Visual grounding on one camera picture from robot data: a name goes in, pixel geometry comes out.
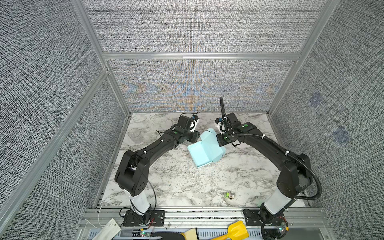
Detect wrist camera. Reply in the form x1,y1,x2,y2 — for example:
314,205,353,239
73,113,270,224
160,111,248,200
189,112,199,133
215,118,227,135

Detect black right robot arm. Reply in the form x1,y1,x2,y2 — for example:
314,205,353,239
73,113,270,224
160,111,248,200
215,113,323,218

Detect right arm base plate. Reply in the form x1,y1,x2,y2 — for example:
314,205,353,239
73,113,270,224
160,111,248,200
242,207,289,227

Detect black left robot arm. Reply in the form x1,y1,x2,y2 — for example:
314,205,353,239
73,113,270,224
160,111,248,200
115,113,200,216

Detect yellow plastic scoop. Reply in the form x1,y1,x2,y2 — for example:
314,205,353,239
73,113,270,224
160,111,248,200
212,221,250,240

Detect white cloth strip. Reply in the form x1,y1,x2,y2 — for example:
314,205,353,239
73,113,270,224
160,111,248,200
93,219,122,240

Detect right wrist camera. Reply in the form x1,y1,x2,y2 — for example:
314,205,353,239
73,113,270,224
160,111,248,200
215,118,227,135

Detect small green electronic module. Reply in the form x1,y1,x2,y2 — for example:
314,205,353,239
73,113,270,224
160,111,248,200
225,192,235,200

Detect aluminium front rail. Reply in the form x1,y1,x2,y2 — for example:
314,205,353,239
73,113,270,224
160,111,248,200
80,207,331,230

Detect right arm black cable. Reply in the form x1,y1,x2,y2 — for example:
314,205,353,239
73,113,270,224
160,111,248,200
219,96,323,201

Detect light blue paper box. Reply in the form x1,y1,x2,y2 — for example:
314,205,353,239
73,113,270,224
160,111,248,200
188,128,226,169

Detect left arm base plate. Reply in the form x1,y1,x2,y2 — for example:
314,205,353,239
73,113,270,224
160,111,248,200
123,210,166,228

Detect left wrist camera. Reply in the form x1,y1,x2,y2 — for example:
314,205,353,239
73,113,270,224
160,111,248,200
189,112,199,133

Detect clear plastic cup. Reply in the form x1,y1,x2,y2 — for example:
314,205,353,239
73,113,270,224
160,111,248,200
128,128,143,144

